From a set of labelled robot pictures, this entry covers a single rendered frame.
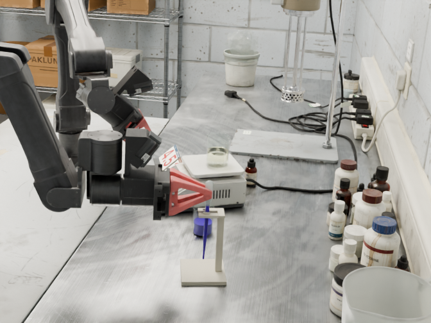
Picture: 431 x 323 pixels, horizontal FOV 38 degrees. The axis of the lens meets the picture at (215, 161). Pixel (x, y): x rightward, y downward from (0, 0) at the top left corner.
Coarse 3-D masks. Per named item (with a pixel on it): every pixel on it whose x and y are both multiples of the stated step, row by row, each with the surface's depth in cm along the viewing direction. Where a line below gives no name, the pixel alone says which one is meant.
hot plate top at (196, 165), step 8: (184, 160) 143; (192, 160) 143; (200, 160) 143; (232, 160) 144; (192, 168) 139; (200, 168) 139; (208, 168) 139; (232, 168) 140; (240, 168) 140; (192, 176) 136; (200, 176) 136; (208, 176) 136; (216, 176) 137
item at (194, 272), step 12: (204, 216) 109; (216, 216) 109; (216, 240) 112; (216, 252) 112; (180, 264) 116; (192, 264) 116; (204, 264) 116; (216, 264) 113; (192, 276) 112; (204, 276) 112; (216, 276) 112
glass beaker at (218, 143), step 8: (208, 136) 139; (216, 136) 141; (224, 136) 140; (208, 144) 137; (216, 144) 136; (224, 144) 137; (208, 152) 138; (216, 152) 137; (224, 152) 138; (208, 160) 139; (216, 160) 138; (224, 160) 138; (216, 168) 138; (224, 168) 139
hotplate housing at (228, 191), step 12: (180, 168) 144; (204, 180) 137; (216, 180) 138; (228, 180) 138; (240, 180) 139; (180, 192) 135; (192, 192) 136; (216, 192) 138; (228, 192) 139; (240, 192) 139; (216, 204) 139; (228, 204) 140; (240, 204) 141
